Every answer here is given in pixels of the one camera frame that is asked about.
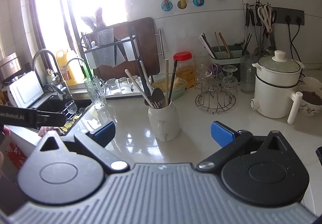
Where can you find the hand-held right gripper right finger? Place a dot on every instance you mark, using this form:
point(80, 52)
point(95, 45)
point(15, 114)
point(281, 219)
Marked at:
point(222, 134)

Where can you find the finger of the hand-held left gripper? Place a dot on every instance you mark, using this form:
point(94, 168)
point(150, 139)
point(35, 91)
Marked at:
point(52, 118)

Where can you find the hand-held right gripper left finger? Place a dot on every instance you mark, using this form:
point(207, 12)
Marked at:
point(105, 133)

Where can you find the white ceramic mug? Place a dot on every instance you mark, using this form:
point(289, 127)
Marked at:
point(166, 118)

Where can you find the steel spoon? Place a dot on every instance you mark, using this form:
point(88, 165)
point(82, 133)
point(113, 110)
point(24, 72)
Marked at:
point(158, 96)

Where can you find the hanging kitchen utensils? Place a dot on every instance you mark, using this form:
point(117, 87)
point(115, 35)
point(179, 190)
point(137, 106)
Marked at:
point(247, 20)

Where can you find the person's left hand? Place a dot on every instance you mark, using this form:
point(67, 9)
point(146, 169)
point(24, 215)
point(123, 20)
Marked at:
point(4, 131)

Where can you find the pink cloth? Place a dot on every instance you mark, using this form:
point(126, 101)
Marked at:
point(45, 129)

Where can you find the black kitchen sink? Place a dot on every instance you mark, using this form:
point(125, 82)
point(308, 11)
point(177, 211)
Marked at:
point(50, 105)

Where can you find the yellow cloth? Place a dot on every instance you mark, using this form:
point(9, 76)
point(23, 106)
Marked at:
point(68, 125)

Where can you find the small stemmed glass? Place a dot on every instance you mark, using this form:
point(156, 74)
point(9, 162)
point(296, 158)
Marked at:
point(71, 107)

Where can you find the white countertop appliance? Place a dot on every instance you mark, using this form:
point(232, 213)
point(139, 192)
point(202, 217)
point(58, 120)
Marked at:
point(25, 90)

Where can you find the white drip tray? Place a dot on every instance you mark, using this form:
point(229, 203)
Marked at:
point(113, 95)

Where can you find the tall textured glass mug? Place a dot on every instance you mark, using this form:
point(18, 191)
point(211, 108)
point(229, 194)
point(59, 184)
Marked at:
point(96, 93)

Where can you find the silver rice cooker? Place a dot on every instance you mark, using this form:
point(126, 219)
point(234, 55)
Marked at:
point(10, 65)

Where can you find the clear stemmed glass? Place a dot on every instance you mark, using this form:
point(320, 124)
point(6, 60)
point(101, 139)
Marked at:
point(230, 80)

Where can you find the yellow plastic jug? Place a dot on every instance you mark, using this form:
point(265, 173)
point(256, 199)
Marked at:
point(63, 62)

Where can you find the green dish soap bottle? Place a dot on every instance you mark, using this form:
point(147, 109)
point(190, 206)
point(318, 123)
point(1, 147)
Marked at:
point(86, 73)

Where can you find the green plastic basket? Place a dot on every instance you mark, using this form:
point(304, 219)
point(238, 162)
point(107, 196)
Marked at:
point(179, 91)

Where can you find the white electric cooking pot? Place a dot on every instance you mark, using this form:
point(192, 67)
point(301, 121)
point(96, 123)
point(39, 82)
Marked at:
point(271, 98)

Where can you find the small steel faucet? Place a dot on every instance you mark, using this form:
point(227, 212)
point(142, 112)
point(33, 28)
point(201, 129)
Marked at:
point(75, 58)

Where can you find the purple lidded cup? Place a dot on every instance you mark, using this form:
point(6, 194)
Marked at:
point(216, 68)

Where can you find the dried noodle bundle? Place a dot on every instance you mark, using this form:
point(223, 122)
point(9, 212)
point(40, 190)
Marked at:
point(179, 83)

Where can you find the tall steel faucet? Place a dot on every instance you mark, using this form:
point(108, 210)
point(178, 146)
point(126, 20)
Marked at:
point(45, 50)

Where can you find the red-lid plastic jar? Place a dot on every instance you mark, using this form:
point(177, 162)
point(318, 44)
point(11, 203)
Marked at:
point(183, 70)

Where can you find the clear glass tumbler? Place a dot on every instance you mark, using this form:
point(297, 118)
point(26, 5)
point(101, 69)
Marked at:
point(201, 59)

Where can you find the white cutting board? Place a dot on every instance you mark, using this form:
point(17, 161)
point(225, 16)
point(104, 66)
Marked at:
point(119, 55)

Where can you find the green chopstick holder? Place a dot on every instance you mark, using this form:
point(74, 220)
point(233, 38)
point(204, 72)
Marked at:
point(235, 52)

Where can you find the silver patterned cutting board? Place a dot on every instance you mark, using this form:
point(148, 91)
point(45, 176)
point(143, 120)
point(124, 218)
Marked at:
point(104, 47)

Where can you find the printed ceramic bowl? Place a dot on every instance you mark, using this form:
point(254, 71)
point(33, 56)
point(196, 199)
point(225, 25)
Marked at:
point(309, 109)

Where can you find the dark wooden cutting board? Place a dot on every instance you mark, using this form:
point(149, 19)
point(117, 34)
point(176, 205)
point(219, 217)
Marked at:
point(146, 45)

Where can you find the black induction cooker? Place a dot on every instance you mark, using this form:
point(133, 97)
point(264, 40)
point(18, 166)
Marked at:
point(319, 154)

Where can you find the black metal dish rack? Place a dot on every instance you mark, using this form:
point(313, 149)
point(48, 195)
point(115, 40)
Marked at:
point(132, 37)

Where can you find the plain white bowl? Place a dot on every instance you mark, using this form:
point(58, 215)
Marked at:
point(312, 81)

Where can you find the dark wall power strip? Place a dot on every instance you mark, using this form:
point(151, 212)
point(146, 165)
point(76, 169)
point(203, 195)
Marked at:
point(281, 15)

